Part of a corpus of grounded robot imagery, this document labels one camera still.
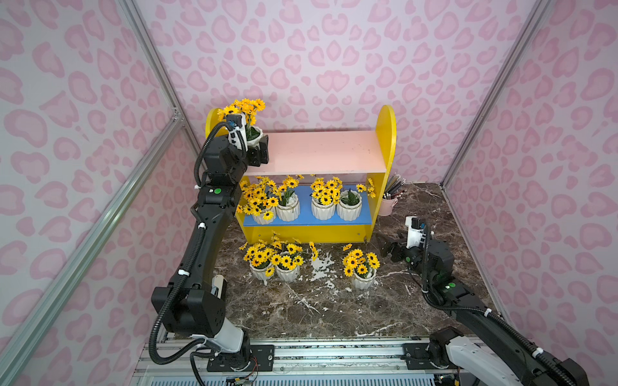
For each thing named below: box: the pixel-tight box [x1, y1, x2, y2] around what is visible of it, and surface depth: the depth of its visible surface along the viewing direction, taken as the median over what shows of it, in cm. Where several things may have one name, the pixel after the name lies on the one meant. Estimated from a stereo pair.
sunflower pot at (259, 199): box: [236, 176, 281, 225], surface depth 82 cm
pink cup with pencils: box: [379, 172, 407, 217], surface depth 105 cm
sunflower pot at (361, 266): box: [342, 242, 381, 291], surface depth 81 cm
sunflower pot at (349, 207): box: [336, 188, 363, 222], surface depth 88 cm
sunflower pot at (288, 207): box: [276, 174, 305, 222], surface depth 88 cm
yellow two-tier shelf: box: [206, 105, 397, 244], surface depth 84 cm
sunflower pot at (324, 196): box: [309, 176, 343, 221], surface depth 83 cm
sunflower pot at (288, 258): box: [271, 241, 320, 282], surface depth 84 cm
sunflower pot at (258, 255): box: [238, 239, 276, 286], surface depth 83 cm
